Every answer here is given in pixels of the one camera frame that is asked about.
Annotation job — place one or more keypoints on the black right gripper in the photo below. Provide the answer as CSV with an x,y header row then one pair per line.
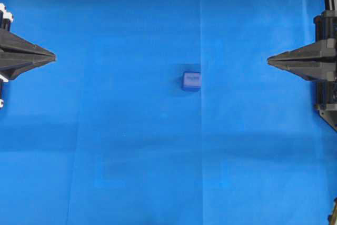
x,y
323,72

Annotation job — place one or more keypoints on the blue plastic block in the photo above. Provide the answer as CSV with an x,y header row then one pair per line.
x,y
191,81

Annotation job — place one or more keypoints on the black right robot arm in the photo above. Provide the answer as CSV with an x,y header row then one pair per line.
x,y
316,62

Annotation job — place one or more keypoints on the blue table cloth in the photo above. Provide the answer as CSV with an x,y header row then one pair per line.
x,y
106,135

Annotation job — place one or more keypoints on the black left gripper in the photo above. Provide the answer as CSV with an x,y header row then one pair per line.
x,y
11,69

